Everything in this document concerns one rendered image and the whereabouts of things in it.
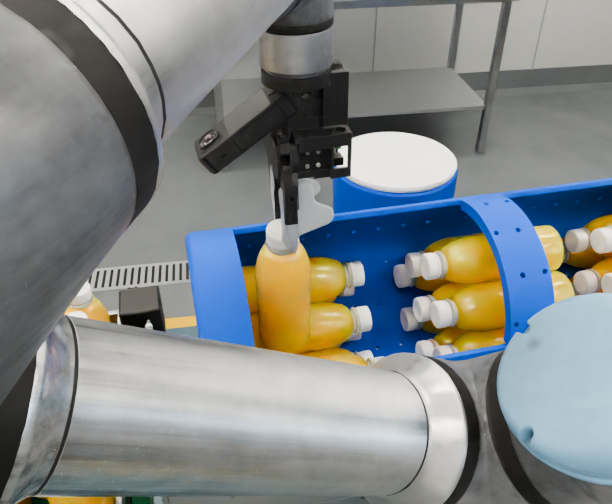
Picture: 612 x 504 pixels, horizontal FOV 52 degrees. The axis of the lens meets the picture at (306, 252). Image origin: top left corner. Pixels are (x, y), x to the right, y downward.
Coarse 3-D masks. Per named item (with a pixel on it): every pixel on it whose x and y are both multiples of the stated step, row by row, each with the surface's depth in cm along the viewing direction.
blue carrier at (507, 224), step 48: (528, 192) 94; (576, 192) 104; (192, 240) 82; (240, 240) 95; (336, 240) 101; (384, 240) 104; (432, 240) 106; (528, 240) 84; (192, 288) 76; (240, 288) 76; (384, 288) 107; (528, 288) 82; (240, 336) 75; (384, 336) 105; (432, 336) 106
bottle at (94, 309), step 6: (90, 300) 95; (96, 300) 97; (72, 306) 94; (78, 306) 94; (84, 306) 94; (90, 306) 95; (96, 306) 96; (102, 306) 97; (66, 312) 95; (84, 312) 94; (90, 312) 95; (96, 312) 96; (102, 312) 97; (90, 318) 95; (96, 318) 96; (102, 318) 97; (108, 318) 98
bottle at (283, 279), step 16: (272, 256) 75; (288, 256) 74; (304, 256) 76; (256, 272) 77; (272, 272) 75; (288, 272) 75; (304, 272) 76; (256, 288) 81; (272, 288) 76; (288, 288) 76; (304, 288) 78; (272, 304) 78; (288, 304) 78; (304, 304) 80; (272, 320) 80; (288, 320) 80; (304, 320) 82; (272, 336) 83; (288, 336) 82; (304, 336) 84; (288, 352) 85
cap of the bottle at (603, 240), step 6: (600, 228) 95; (606, 228) 95; (594, 234) 96; (600, 234) 94; (606, 234) 94; (594, 240) 96; (600, 240) 95; (606, 240) 93; (594, 246) 96; (600, 246) 95; (606, 246) 94; (600, 252) 95; (606, 252) 95
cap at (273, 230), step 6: (270, 222) 74; (276, 222) 74; (270, 228) 74; (276, 228) 74; (270, 234) 73; (276, 234) 73; (270, 240) 73; (276, 240) 72; (270, 246) 74; (276, 246) 73; (282, 246) 73
